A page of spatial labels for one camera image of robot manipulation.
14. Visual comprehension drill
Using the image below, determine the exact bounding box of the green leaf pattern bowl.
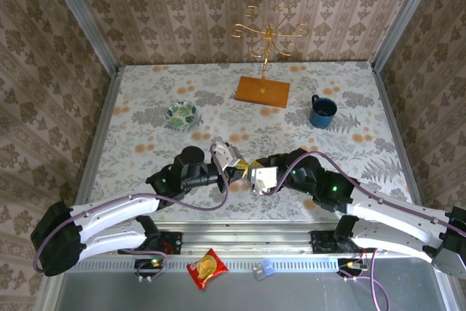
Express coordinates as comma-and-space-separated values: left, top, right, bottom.
165, 101, 199, 131

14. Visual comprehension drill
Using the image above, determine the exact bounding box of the blue ceramic mug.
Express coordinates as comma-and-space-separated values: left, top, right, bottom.
309, 94, 339, 130

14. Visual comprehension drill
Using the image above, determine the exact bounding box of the slotted grey metal strip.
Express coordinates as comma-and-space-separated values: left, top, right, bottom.
72, 255, 365, 272

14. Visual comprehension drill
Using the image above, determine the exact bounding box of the red snack packet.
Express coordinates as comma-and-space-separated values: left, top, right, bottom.
186, 248, 229, 291

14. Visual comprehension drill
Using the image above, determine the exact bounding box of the small circuit board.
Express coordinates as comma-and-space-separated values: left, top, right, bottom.
336, 258, 368, 277
134, 258, 165, 276

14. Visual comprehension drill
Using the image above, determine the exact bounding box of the grey metal tray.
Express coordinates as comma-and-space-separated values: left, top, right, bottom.
34, 263, 456, 311

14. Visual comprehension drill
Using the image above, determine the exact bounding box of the aluminium front rail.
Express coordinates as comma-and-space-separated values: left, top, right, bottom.
151, 220, 349, 258

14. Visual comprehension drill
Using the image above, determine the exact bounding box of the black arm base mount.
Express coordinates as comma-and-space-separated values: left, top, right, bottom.
311, 230, 341, 253
156, 230, 183, 256

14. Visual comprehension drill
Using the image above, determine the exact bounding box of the gold wire stand wooden base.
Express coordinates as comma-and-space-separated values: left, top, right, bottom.
231, 3, 310, 109

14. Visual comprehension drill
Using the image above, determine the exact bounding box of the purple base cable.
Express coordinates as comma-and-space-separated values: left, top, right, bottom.
119, 248, 169, 283
340, 243, 391, 311

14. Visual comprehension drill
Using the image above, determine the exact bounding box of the aluminium table side rail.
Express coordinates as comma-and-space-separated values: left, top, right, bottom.
371, 63, 427, 206
72, 66, 123, 217

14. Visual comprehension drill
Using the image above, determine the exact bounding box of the aluminium frame post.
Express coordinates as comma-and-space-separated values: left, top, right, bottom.
371, 0, 441, 71
42, 0, 119, 71

